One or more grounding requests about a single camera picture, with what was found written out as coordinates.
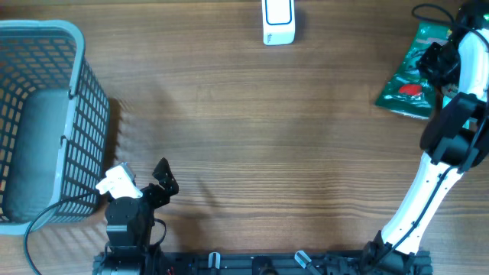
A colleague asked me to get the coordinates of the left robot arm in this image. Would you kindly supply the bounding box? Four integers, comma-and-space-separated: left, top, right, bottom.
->
92, 158, 179, 275

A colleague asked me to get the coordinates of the green 3M gloves package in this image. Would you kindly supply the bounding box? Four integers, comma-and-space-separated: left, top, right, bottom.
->
374, 22, 450, 119

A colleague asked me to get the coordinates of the white barcode scanner box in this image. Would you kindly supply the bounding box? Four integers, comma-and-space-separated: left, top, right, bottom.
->
261, 0, 296, 46

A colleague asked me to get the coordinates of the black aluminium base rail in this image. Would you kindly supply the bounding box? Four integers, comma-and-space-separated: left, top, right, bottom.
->
92, 250, 432, 275

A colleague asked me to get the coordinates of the light blue tissue pack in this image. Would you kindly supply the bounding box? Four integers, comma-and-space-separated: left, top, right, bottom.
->
439, 93, 478, 130

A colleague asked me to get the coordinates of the grey plastic shopping basket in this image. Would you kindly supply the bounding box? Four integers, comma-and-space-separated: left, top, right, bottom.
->
1, 20, 110, 235

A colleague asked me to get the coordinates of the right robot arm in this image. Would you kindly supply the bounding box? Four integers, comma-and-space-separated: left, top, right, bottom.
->
358, 1, 488, 274

